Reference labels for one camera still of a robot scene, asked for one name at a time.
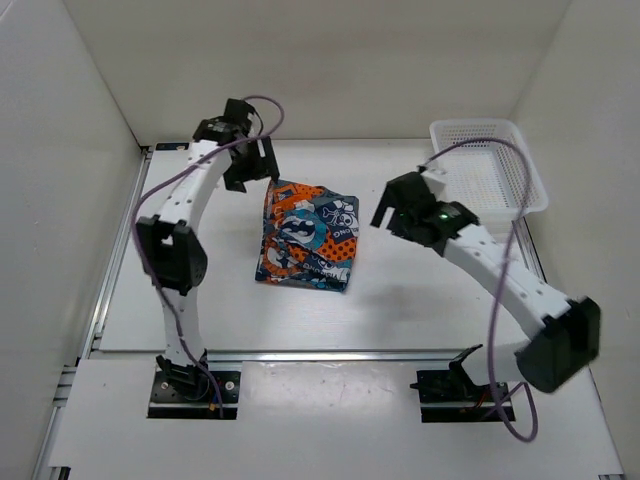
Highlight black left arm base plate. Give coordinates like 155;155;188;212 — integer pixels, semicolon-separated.
147;371;241;420

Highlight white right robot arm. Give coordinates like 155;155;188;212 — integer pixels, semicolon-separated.
371;173;601;394

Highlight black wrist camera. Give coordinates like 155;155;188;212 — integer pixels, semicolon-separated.
386;170;447;208
223;98;256;135

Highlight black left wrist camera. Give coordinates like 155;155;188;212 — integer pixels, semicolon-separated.
223;98;256;135

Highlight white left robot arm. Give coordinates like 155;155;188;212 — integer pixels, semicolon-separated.
132;111;279;403

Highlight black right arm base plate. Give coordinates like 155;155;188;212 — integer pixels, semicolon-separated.
410;370;501;424

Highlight colourful patterned shorts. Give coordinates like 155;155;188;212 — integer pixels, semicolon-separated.
255;180;360;292

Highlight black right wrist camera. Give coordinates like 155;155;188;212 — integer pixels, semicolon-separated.
386;170;447;208

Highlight white plastic mesh basket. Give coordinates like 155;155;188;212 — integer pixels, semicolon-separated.
429;118;549;225

